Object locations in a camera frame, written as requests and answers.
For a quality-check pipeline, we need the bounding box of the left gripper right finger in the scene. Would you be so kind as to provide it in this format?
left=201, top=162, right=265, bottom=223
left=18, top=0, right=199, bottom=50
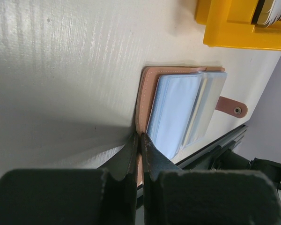
left=141, top=134, right=281, bottom=225

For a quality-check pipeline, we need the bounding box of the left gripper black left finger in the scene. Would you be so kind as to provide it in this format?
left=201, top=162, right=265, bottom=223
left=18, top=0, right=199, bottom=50
left=0, top=134, right=138, bottom=225

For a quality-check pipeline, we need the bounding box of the brown leather card holder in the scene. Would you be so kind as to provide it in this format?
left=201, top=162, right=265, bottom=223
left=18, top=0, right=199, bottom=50
left=135, top=66, right=248, bottom=188

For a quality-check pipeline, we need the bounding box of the yellow plastic bin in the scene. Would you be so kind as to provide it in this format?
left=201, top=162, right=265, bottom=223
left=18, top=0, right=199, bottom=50
left=195, top=0, right=281, bottom=51

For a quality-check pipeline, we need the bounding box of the stack of silver cards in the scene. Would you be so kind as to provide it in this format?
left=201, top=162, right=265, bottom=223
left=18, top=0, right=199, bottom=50
left=251, top=0, right=281, bottom=28

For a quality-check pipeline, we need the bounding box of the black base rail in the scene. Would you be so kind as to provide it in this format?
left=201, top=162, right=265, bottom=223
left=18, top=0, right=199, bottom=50
left=176, top=125, right=281, bottom=191

